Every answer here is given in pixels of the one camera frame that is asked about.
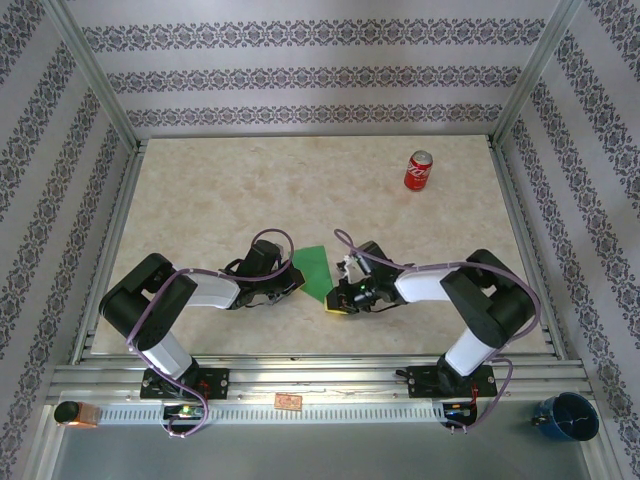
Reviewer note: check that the green square paper sheet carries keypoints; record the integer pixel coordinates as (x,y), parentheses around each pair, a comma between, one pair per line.
(315,272)

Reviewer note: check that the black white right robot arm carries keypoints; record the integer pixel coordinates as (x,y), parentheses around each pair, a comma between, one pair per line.
(490,305)

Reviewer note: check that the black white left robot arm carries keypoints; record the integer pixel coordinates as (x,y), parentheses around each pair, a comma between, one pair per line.
(145,310)

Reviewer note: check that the grey sheet metal shelf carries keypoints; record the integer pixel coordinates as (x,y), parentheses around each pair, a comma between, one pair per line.
(320,450)

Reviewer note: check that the small brown label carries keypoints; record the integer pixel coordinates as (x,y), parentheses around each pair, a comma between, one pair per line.
(288,401)

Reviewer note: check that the red soda can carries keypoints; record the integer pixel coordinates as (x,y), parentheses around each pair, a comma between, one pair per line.
(418,172)

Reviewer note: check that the small green circuit board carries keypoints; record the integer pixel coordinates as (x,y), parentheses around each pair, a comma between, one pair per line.
(460,411)
(182,412)

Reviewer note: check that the blue mug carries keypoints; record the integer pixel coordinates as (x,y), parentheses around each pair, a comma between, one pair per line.
(567,417)

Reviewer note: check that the orange black small device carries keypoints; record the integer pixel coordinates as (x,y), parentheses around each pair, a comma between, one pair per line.
(75,415)

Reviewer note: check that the long aluminium mounting rail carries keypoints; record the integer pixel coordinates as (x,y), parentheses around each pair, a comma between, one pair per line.
(325,380)

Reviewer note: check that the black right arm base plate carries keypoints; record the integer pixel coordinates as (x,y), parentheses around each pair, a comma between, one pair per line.
(422,382)

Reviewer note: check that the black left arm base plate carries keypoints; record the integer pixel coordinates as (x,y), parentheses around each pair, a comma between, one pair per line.
(215,382)

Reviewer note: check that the aluminium side rail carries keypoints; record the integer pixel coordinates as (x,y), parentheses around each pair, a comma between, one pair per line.
(525,250)
(107,250)

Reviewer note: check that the slanted aluminium frame post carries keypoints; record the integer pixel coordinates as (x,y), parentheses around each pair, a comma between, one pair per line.
(90,70)
(537,70)

